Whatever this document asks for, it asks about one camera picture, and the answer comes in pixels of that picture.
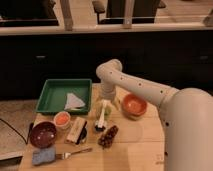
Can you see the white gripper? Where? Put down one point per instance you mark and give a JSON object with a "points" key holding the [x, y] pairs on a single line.
{"points": [[107, 91]]}

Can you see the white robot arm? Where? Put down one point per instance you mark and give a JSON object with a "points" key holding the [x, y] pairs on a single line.
{"points": [[186, 116]]}

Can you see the green plastic cup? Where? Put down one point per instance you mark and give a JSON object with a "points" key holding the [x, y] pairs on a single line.
{"points": [[103, 110]]}

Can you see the orange bowl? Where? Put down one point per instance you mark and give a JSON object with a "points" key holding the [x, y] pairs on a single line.
{"points": [[133, 107]]}

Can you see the green plastic tray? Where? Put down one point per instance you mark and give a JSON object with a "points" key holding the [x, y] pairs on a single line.
{"points": [[54, 93]]}

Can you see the white folded paper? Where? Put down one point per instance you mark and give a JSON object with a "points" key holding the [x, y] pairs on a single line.
{"points": [[73, 102]]}

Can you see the brown grape bunch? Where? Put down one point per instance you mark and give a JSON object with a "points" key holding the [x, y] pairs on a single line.
{"points": [[106, 139]]}

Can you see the beige block with black base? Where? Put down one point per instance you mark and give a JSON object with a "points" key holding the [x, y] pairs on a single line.
{"points": [[76, 130]]}

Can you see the black office chair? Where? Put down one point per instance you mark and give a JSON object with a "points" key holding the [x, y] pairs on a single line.
{"points": [[127, 11]]}

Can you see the silver fork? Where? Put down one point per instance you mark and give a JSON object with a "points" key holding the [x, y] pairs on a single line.
{"points": [[66, 155]]}

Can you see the dark red bowl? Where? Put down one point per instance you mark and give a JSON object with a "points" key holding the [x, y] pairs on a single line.
{"points": [[43, 135]]}

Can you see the blue sponge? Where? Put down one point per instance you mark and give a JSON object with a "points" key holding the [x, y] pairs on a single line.
{"points": [[43, 156]]}

